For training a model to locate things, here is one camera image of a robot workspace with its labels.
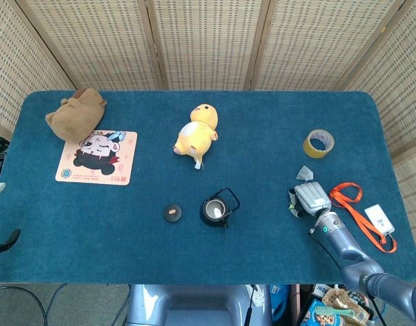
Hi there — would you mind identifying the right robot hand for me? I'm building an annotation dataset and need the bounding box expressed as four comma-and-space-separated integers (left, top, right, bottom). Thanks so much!
288, 181, 333, 218

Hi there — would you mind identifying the black cast iron teapot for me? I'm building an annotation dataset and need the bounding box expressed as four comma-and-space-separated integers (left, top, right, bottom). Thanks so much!
200, 186, 242, 229

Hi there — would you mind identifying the gold foil snack packet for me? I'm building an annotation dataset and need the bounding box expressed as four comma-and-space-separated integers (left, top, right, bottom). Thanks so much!
321, 287, 370, 325

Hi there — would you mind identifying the blue snack bag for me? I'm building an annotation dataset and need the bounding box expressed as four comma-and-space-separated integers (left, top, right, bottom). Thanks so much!
304, 298, 346, 326

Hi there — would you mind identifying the black teapot lid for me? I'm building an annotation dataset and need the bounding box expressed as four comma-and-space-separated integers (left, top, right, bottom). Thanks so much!
163, 202, 183, 223

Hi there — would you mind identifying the yellow packing tape roll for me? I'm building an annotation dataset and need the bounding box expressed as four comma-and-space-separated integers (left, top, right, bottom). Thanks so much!
302, 128, 336, 159

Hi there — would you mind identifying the white power bank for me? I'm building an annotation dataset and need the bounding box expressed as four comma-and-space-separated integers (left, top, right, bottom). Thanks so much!
364, 203, 396, 235

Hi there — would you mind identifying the brown plush toy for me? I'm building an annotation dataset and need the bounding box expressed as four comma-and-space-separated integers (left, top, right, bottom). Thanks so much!
45, 87, 109, 143

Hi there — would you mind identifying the green comb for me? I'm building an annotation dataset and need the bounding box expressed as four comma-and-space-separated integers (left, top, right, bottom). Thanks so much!
314, 304, 361, 320

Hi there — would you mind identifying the cartoon print mouse pad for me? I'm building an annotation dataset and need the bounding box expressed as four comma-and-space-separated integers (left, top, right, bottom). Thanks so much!
54, 130, 138, 187

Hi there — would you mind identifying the yellow plush toy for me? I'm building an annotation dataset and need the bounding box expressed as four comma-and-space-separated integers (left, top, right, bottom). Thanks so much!
173, 103, 219, 170

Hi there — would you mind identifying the blue carpet table cover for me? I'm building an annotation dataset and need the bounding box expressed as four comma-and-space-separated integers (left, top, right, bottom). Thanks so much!
0, 90, 416, 285

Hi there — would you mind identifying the blue-grey robot torso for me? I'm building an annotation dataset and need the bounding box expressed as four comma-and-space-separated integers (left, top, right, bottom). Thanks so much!
126, 284, 273, 326

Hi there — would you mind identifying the woven folding screen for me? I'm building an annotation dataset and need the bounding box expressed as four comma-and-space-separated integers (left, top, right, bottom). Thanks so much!
0, 0, 416, 272

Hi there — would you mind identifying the orange lanyard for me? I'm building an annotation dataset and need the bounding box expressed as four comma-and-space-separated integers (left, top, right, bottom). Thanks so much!
328, 182, 398, 254

